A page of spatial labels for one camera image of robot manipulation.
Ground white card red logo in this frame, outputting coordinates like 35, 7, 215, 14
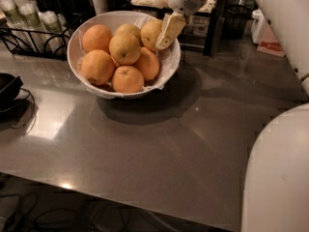
257, 25, 285, 57

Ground black condiment shelf rack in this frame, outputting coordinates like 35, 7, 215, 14
130, 0, 218, 55

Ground yellowish orange back centre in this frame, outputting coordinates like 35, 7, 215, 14
115, 23, 142, 43

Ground white bowl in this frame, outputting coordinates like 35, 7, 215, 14
67, 11, 182, 101

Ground black cables under table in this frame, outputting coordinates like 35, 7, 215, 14
0, 190, 136, 232

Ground black device at left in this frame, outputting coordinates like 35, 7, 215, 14
0, 72, 34, 114

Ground black mesh basket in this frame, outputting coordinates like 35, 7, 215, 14
222, 5, 252, 40

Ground white appliance with bowls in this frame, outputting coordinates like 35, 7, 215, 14
251, 9, 267, 44

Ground black wire cup rack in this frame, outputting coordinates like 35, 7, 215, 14
0, 14, 81, 60

